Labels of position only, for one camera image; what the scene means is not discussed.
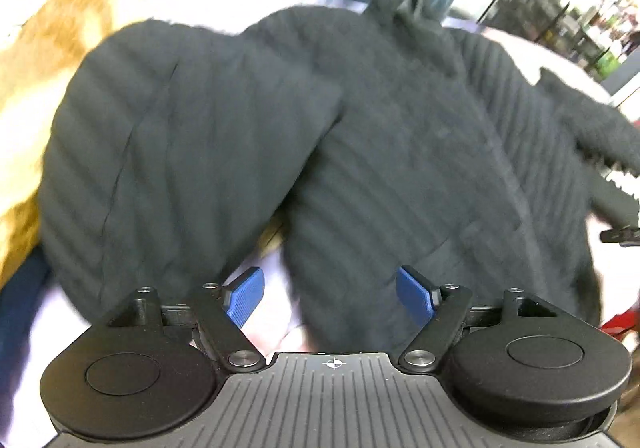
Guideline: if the dark quilted puffer jacket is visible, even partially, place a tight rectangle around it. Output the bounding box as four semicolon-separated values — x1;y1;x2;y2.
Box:
37;0;640;354

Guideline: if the red object at edge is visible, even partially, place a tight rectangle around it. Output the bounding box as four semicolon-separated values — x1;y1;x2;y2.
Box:
600;307;639;341

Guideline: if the dark navy cloth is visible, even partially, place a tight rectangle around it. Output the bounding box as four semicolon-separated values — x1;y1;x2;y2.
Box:
0;246;50;416

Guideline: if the yellow brown fuzzy blanket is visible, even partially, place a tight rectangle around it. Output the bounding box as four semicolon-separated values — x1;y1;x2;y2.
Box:
1;0;142;284

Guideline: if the black wire storage rack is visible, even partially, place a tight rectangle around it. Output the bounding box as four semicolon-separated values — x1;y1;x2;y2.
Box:
478;0;608;76

